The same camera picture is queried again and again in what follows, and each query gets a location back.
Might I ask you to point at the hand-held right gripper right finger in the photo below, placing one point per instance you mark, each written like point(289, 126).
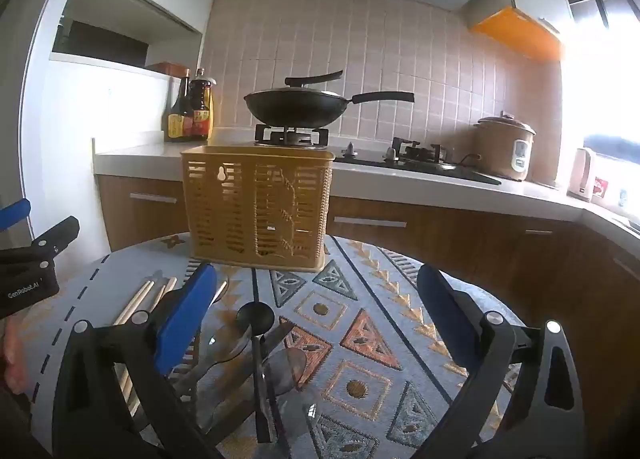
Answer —
point(445, 314)

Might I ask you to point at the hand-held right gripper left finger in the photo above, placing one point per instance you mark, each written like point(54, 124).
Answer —
point(185, 319)

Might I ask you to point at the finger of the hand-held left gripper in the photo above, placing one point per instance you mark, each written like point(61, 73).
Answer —
point(15, 214)
point(57, 236)

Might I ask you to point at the black spoon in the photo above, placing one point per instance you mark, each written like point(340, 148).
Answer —
point(255, 319)

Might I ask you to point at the yellow plastic utensil basket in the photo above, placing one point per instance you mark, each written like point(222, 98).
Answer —
point(255, 209)

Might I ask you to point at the person's left hand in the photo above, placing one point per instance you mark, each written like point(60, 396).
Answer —
point(14, 359)

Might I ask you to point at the blue patterned tablecloth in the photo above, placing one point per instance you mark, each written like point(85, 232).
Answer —
point(370, 299)

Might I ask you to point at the black gas stove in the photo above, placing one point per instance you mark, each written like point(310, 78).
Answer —
point(430, 166)

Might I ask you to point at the brown rice cooker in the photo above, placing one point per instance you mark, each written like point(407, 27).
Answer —
point(502, 149)

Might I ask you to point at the dark sauce bottle red label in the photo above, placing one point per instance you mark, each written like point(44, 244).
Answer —
point(201, 114)

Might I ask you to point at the yellow oil bottle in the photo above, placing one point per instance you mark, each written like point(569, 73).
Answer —
point(210, 114)

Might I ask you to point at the brown box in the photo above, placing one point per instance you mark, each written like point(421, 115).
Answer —
point(170, 69)

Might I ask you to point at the black wok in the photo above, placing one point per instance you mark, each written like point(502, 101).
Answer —
point(300, 109)

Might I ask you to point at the window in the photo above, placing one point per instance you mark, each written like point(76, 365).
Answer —
point(605, 64)

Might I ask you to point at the orange wall cabinet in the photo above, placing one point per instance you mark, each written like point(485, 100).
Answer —
point(525, 34)

